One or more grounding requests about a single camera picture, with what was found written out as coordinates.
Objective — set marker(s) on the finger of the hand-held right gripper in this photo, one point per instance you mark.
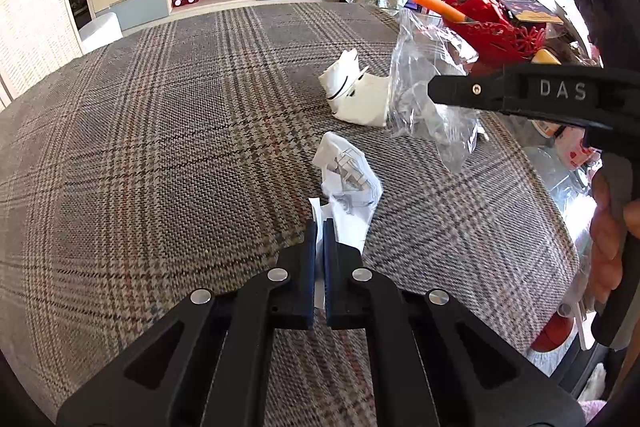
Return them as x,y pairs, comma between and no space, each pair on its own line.
500,92

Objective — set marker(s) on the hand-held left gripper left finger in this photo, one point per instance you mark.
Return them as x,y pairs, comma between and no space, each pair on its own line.
310,257

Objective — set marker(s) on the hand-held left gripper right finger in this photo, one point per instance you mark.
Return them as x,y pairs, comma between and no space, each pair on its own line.
330,257

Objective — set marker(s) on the clear plastic bag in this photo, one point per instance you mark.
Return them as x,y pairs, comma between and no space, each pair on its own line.
445,142

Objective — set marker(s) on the white paper leaflet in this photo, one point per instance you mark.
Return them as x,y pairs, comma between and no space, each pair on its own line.
345,177

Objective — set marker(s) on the person's right hand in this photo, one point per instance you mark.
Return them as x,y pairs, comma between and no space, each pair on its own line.
605,247

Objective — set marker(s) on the red openwork plastic basket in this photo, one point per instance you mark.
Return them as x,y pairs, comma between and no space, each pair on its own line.
500,34

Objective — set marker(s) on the dark purple patterned box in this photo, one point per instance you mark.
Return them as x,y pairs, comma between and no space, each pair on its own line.
525,4

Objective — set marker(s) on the white bottle pink label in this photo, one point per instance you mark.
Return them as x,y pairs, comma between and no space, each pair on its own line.
575,152

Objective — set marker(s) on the clear plastic wrap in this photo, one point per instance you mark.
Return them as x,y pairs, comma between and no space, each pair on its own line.
565,192

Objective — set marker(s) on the crumpled white dark-printed wrapper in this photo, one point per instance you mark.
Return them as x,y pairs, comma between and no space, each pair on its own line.
360,102

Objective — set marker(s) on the brown plaid tablecloth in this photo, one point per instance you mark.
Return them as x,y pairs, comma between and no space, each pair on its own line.
175,157

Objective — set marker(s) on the red rounded object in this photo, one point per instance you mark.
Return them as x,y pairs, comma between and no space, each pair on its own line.
550,334

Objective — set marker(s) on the bamboo folding screen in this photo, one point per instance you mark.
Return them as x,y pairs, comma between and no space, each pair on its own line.
35,7

